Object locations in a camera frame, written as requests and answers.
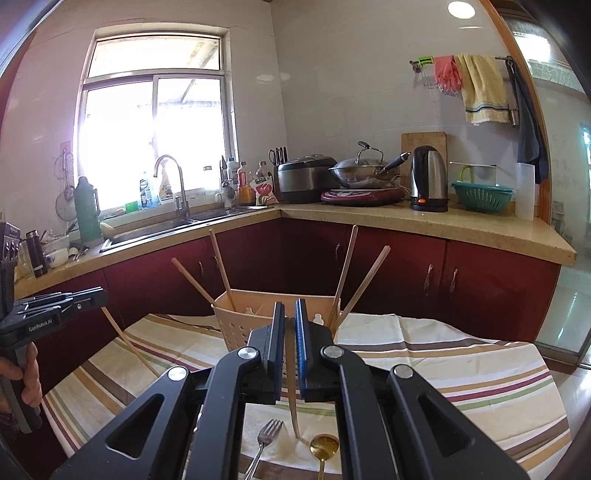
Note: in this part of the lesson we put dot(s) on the steel towel rail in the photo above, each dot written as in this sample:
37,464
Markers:
501,58

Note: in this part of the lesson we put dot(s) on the green plastic colander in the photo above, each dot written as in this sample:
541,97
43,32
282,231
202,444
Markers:
482,198

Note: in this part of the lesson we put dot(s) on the steel wok lid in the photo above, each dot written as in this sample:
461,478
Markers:
362,161

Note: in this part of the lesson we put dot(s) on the white spray bottle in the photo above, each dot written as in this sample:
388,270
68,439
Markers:
166,189

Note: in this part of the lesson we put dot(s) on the white plastic tub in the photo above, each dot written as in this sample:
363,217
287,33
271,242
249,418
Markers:
55,241

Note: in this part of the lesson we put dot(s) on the white plastic bottle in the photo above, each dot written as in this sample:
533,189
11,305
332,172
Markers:
232,170

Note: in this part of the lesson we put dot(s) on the yellow towel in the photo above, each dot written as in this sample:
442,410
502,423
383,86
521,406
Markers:
482,92

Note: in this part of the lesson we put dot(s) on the green thermos flask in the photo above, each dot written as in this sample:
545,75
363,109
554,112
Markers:
87,212

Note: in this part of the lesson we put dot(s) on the red induction cooktop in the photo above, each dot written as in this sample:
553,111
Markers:
360,197

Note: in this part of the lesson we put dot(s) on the clear plastic bottle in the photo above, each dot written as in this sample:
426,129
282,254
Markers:
263,170

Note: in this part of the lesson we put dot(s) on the dark red kitchen cabinet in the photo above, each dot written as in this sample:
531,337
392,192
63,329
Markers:
392,277

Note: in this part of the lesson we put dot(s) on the small green container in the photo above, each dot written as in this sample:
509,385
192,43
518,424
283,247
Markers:
132,206

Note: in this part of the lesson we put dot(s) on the red and white bag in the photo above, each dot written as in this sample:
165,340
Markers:
265,191

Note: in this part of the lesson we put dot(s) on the pink rubber gloves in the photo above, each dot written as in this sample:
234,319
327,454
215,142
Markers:
448,76

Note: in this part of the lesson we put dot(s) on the person's left hand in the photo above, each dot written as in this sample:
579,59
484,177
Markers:
32,376

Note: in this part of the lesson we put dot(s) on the sliding glass door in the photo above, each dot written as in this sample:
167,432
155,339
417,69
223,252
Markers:
568,230

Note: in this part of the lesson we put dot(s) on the black knife block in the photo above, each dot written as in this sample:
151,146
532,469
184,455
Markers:
278,168

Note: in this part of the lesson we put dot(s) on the small steel cup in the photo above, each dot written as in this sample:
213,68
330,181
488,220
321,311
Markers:
513,116

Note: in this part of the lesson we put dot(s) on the striped tablecloth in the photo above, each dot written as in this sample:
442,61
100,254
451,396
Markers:
438,360

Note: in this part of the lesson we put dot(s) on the hanging mesh strainer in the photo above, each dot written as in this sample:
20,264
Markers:
64,203

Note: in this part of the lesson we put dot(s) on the steel wok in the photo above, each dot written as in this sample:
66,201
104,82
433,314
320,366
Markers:
355,177

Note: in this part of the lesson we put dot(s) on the grey rice cooker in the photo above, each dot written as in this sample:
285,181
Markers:
300,184

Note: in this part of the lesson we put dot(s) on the wooden cutting board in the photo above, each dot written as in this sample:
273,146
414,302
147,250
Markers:
415,141

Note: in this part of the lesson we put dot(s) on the beige stone countertop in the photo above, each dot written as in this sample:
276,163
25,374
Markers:
461,226

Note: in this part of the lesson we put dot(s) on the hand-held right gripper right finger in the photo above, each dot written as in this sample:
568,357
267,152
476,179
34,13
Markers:
302,350

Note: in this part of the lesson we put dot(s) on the kitchen window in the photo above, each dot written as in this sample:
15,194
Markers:
120,138

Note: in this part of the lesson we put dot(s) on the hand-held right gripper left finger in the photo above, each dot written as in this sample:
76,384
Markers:
277,350

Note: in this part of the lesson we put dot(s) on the translucent plastic cup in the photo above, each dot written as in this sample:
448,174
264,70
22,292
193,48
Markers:
525,194

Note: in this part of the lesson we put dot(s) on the wooden door frame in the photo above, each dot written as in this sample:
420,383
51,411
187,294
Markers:
496,11

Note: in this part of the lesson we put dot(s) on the round ceiling light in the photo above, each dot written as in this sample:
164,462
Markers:
461,9

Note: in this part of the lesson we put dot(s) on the orange liquid bottle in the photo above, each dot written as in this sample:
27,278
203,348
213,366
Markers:
244,194

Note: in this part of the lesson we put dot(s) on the gold metal spoon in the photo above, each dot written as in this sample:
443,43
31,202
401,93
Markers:
324,446

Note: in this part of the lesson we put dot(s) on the small white tap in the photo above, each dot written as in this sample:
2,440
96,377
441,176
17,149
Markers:
226,194

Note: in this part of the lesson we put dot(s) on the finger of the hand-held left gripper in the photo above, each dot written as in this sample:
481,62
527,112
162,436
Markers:
83,301
46,299

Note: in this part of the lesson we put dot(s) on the black insulated bottle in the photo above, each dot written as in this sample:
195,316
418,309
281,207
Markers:
37,256

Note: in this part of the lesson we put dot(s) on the beige perforated utensil basket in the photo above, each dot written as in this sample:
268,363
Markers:
235,332

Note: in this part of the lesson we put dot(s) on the stainless steel fork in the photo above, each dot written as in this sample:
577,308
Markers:
262,445

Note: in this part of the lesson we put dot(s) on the dark blue cloth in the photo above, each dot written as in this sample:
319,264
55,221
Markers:
528,138

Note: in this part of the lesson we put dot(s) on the blue label detergent bottle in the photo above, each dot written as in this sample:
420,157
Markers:
146,194

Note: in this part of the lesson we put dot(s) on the steel electric kettle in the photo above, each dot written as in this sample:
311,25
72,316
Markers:
429,177

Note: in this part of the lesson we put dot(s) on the steel sink faucet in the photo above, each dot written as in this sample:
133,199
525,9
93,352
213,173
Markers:
183,198

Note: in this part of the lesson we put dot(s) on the blue patterned bowl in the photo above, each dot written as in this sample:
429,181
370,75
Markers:
56,258

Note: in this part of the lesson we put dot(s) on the clear drinking glass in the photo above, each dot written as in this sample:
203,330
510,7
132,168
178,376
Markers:
24,263

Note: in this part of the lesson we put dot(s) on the stainless steel sink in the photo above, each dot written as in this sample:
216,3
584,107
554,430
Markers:
152,230

